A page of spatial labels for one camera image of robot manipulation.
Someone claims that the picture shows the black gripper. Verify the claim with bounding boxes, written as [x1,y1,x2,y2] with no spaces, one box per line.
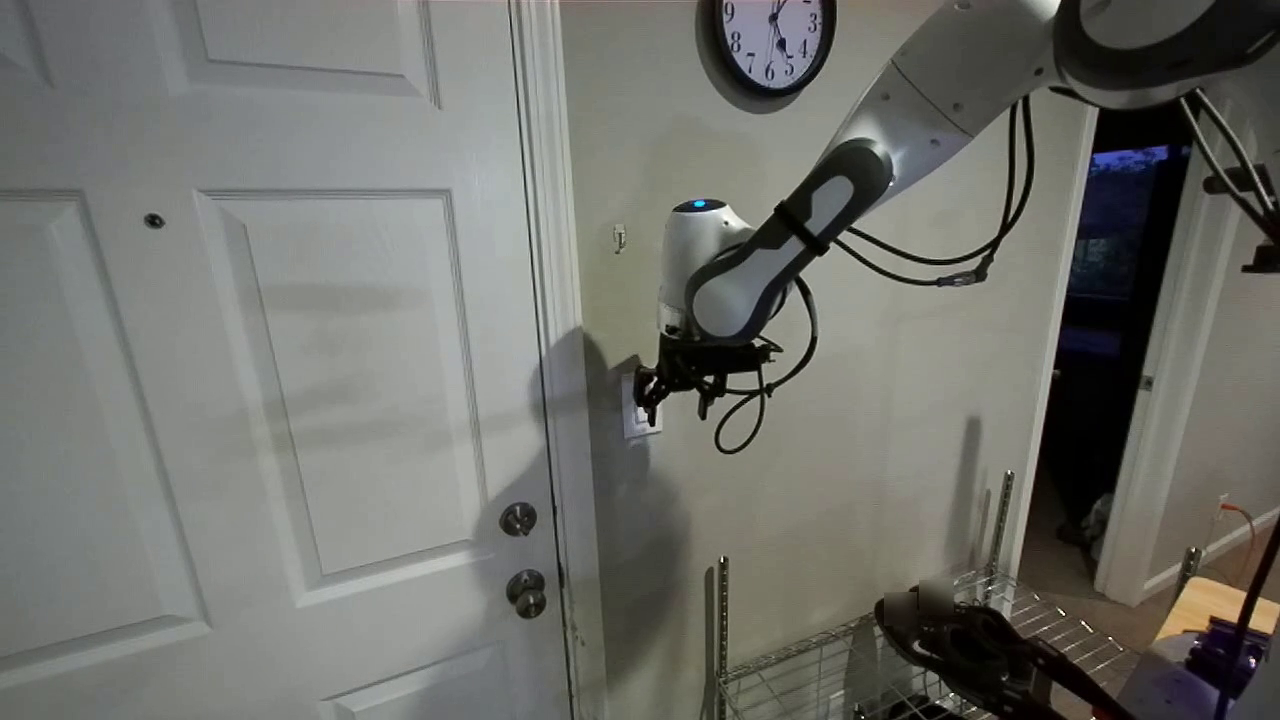
[632,329,750,431]

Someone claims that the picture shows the white door trim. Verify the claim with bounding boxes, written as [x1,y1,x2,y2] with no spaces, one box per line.
[509,0,610,720]

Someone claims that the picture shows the silver round door knob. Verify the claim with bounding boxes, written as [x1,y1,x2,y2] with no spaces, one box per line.
[504,568,551,625]

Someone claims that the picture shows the white panelled door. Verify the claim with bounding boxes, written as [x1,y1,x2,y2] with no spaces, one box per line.
[0,0,575,720]

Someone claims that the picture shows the tan wooden board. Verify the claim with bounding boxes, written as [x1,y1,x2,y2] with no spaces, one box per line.
[1150,572,1280,643]

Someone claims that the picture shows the black curved gooseneck pole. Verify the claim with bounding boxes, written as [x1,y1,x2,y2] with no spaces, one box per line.
[1189,514,1280,691]

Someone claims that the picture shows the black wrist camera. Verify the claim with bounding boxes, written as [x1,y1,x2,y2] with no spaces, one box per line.
[723,334,785,388]

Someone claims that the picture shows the chrome wire shelf rack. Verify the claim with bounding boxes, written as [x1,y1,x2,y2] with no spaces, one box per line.
[699,466,1144,720]

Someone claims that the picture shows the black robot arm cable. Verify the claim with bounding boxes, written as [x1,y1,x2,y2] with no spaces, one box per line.
[709,93,1040,460]

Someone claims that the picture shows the round black wall clock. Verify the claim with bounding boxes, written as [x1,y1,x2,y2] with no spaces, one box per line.
[699,0,840,105]

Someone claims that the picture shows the black clamp mount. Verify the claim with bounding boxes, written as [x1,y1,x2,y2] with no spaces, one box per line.
[873,584,1134,720]

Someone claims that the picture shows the white open doorway frame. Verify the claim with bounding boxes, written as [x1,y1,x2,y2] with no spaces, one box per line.
[1000,76,1280,613]

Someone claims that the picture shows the black camera on stand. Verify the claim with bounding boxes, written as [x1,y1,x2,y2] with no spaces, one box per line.
[1199,161,1280,278]

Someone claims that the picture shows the black overhead cable bundle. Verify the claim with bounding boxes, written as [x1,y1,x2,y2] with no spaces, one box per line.
[1174,83,1280,248]

